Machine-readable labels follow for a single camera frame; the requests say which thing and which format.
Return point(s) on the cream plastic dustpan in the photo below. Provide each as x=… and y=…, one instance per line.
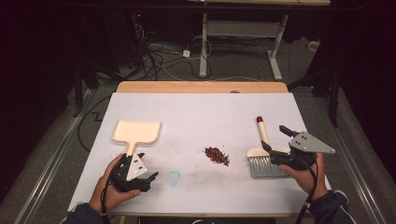
x=137, y=132

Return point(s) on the white metal frame desk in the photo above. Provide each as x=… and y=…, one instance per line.
x=243, y=28

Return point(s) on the person's right hand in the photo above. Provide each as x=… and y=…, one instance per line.
x=303, y=179

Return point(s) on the cream brush with grey bristles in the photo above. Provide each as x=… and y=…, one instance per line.
x=267, y=166

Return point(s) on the wooden table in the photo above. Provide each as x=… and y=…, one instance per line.
x=202, y=87

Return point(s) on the white table cover sheet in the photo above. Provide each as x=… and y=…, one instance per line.
x=202, y=124

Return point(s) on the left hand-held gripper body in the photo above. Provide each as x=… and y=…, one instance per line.
x=135, y=169

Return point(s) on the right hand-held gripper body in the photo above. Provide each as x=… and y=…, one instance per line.
x=311, y=144

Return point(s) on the red and green beans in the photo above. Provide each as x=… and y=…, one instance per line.
x=217, y=155

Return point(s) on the person's left hand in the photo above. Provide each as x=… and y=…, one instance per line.
x=109, y=196

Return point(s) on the white power adapter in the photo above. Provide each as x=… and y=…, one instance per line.
x=186, y=53

